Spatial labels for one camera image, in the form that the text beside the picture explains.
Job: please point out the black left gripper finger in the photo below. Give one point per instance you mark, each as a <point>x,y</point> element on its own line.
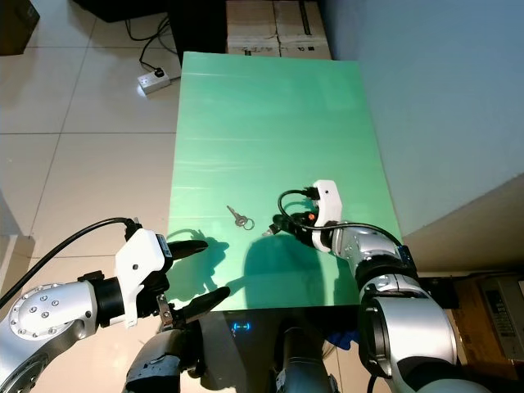
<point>203,304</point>
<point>190,247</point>

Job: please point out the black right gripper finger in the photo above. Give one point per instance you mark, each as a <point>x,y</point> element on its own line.
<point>280,232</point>
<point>286,222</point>

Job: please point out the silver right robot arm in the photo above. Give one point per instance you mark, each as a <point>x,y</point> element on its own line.
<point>385,250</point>

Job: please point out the dark robot left leg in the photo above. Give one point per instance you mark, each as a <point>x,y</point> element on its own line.
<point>155,360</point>

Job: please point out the dark robot leg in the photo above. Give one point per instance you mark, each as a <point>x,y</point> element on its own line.
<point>299,364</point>
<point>155,360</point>

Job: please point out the green table cover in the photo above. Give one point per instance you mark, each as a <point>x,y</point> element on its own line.
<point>270,123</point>

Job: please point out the dark robot right leg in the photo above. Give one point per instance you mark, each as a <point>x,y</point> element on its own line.
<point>299,364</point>

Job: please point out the blue cloth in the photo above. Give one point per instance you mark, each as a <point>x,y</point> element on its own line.
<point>344,338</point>

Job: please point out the white power strip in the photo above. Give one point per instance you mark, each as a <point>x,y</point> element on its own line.
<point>154,82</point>

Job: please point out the beige cardboard carton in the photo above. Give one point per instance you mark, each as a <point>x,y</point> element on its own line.
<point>250,29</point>
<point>303,29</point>

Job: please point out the tall black cabinet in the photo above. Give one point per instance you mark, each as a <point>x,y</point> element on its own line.
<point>196,24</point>

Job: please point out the black storage box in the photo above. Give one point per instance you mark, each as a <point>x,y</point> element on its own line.
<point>123,8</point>

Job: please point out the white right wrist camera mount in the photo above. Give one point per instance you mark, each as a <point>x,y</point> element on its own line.
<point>329,201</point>

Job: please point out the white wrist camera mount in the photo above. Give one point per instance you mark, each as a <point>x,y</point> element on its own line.
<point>329,201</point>
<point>135,262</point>

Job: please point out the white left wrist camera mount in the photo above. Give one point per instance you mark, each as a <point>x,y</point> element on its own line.
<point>135,262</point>

